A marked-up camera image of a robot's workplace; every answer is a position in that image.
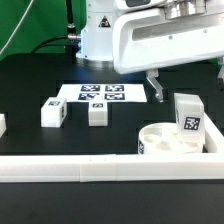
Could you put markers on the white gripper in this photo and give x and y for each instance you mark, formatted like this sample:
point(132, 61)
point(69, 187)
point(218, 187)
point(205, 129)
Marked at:
point(146, 40)

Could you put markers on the white round stool seat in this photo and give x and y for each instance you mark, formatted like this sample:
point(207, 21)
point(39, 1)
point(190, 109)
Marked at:
point(163, 138)

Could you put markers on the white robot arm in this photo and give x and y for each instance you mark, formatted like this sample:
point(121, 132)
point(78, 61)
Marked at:
point(96, 36)

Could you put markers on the white marker sheet with tags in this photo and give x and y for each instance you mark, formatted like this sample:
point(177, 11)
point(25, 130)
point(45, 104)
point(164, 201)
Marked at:
point(109, 92)

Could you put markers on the white U-shaped fence wall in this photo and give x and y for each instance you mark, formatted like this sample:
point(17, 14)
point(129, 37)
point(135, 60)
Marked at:
point(91, 168)

